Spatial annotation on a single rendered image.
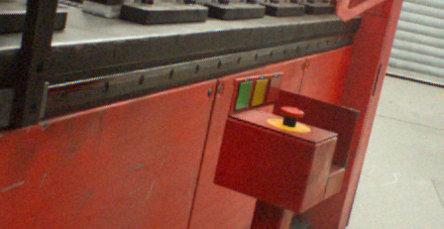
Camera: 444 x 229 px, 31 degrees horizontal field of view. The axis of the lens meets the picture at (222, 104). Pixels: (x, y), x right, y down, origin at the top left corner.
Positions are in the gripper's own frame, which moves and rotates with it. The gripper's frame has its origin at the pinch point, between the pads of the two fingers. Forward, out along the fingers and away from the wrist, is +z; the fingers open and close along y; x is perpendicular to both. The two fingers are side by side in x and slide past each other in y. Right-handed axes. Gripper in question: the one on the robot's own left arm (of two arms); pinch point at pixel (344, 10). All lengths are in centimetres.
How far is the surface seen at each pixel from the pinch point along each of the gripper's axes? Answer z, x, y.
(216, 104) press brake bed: 35, -5, -66
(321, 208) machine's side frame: 72, 53, -203
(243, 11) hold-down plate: 18, -14, -91
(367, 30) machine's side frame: 7, 22, -203
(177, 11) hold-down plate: 22, -22, -53
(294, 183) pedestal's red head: 26.3, 12.5, -20.5
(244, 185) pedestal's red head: 32.5, 6.9, -23.3
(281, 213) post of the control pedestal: 33.7, 15.3, -28.7
